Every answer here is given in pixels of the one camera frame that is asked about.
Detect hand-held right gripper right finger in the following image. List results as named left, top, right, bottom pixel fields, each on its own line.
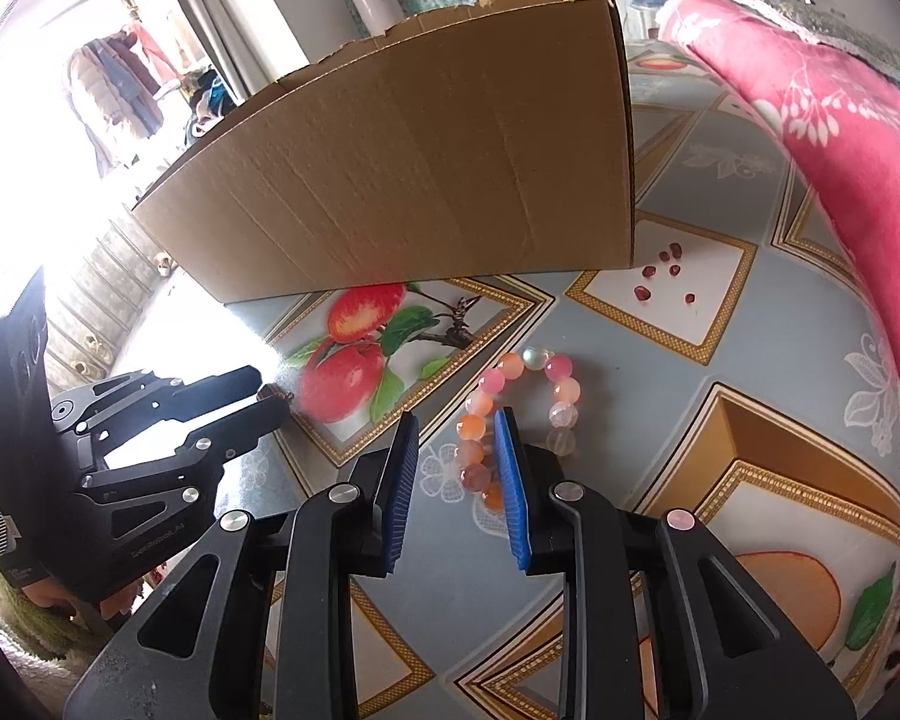
left=493, top=406, right=867, bottom=720

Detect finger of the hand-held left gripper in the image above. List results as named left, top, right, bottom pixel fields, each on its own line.
left=82, top=395, right=290, bottom=481
left=51, top=365, right=263, bottom=440

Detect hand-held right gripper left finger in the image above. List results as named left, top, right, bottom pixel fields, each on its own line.
left=64, top=411, right=421, bottom=720

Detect orange pink bead bracelet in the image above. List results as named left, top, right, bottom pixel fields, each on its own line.
left=454, top=347, right=582, bottom=512

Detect brown cardboard box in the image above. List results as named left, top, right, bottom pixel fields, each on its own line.
left=131, top=0, right=636, bottom=306

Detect person's left forearm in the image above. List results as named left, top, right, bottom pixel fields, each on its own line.
left=0, top=532, right=121, bottom=695

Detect person's left hand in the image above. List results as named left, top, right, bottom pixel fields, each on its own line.
left=19, top=581, right=132, bottom=635

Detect metal window railing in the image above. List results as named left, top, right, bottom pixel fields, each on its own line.
left=41, top=217, right=175, bottom=392

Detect pile of clothes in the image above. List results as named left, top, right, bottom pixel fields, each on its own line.
left=184, top=67, right=242, bottom=141

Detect hanging clothes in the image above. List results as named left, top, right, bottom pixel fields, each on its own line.
left=67, top=22, right=188, bottom=167

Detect white paper roll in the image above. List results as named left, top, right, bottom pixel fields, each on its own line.
left=349, top=0, right=407, bottom=40

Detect pink floral blanket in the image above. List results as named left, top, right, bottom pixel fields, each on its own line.
left=656, top=0, right=900, bottom=698

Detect grey lace-edged pillow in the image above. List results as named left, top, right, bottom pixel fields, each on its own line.
left=724, top=0, right=900, bottom=66

